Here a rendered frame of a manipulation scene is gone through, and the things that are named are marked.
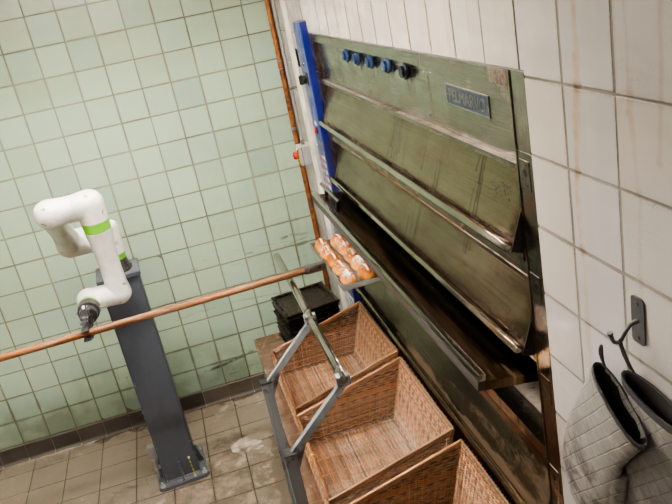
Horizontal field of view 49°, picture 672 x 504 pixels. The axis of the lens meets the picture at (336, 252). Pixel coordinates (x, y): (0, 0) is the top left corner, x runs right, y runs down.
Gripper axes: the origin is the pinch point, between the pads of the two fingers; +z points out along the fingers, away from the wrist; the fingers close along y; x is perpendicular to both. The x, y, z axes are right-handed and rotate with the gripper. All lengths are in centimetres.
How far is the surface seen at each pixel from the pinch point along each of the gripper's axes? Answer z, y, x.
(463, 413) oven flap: 97, 22, -116
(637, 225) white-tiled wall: 188, -71, -116
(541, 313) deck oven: 152, -39, -117
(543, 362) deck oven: 151, -25, -117
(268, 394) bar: 39, 29, -61
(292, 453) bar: 86, 23, -61
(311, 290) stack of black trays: -60, 37, -102
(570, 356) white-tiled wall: 164, -34, -116
